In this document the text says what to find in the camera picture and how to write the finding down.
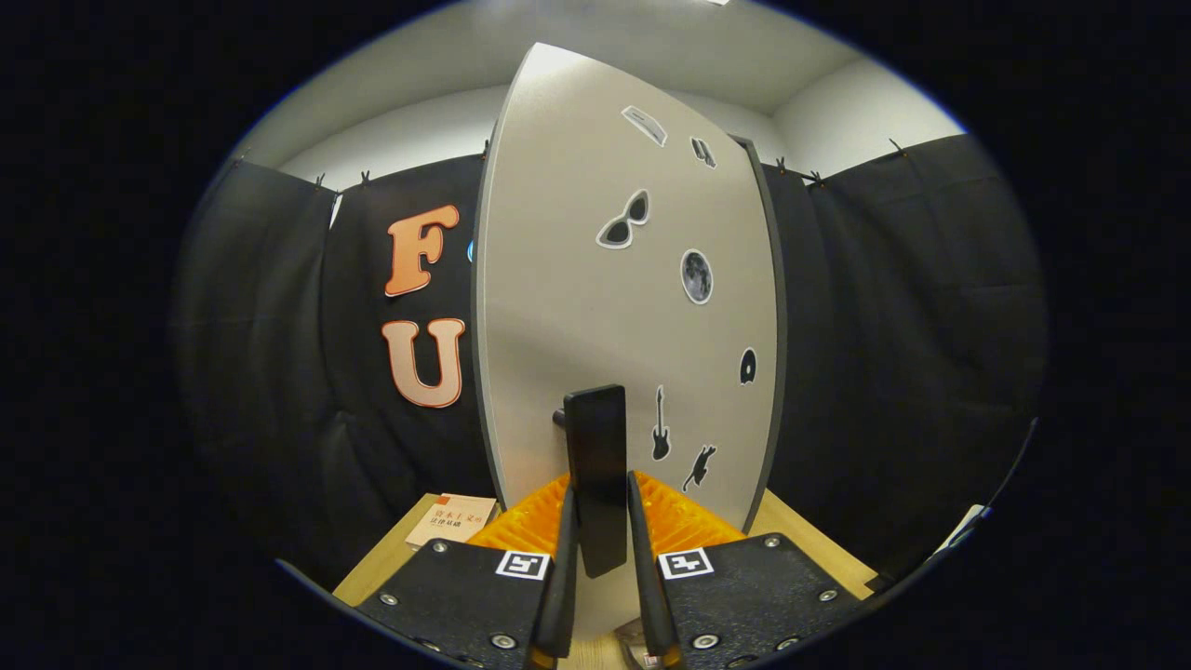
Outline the beige shoe cabinet door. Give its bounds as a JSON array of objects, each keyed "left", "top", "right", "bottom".
[{"left": 472, "top": 42, "right": 781, "bottom": 643}]

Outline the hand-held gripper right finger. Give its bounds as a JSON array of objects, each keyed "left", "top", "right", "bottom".
[{"left": 626, "top": 470, "right": 871, "bottom": 670}]

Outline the brown fuzzy shoe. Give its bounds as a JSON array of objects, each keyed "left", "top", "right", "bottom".
[{"left": 614, "top": 618, "right": 657, "bottom": 670}]

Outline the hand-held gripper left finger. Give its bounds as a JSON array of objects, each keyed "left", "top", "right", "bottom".
[{"left": 356, "top": 473, "right": 580, "bottom": 670}]

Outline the black door handle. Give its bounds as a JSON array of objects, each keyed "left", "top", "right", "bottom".
[{"left": 554, "top": 384, "right": 629, "bottom": 579}]

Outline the black backdrop cloth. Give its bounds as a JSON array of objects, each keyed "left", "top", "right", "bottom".
[{"left": 172, "top": 135, "right": 1048, "bottom": 596}]

